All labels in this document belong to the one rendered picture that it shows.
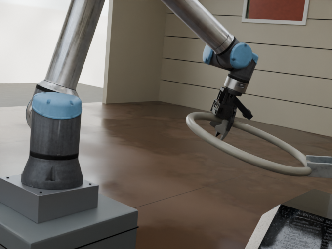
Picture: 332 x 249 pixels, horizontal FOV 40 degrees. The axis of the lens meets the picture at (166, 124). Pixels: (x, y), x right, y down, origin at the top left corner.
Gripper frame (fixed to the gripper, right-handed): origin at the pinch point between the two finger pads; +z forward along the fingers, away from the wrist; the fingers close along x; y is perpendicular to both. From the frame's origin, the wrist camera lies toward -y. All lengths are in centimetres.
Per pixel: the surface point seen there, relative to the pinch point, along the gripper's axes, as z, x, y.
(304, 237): 19, 38, -28
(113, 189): 130, -211, -18
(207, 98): 113, -723, -277
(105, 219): 22, 47, 47
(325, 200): 10, 18, -46
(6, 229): 28, 52, 75
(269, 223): 21.6, 26.4, -20.4
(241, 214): 100, -151, -115
